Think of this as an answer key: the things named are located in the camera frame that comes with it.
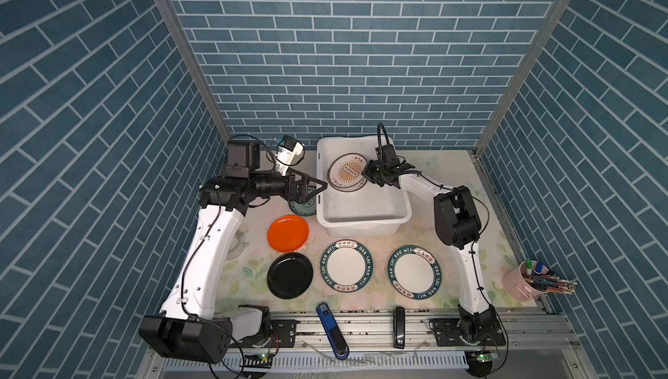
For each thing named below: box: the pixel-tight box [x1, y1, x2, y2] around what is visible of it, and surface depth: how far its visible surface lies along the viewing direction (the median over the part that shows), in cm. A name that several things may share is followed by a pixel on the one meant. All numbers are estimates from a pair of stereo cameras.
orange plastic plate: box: [267, 214, 310, 253], surface depth 96 cm
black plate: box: [267, 252, 314, 300], surface depth 85 cm
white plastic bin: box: [315, 135, 413, 238], surface depth 102 cm
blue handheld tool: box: [315, 301, 350, 361], surface depth 74 cm
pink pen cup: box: [501, 261, 547, 303], surface depth 77 cm
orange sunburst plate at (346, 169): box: [327, 152, 368, 188], surface depth 111 cm
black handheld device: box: [393, 305, 406, 350], surface depth 74 cm
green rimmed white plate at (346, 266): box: [320, 239, 375, 293], surface depth 88 cm
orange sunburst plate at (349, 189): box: [327, 173, 368, 193], surface depth 107 cm
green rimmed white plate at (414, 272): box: [387, 245, 442, 301], surface depth 87 cm
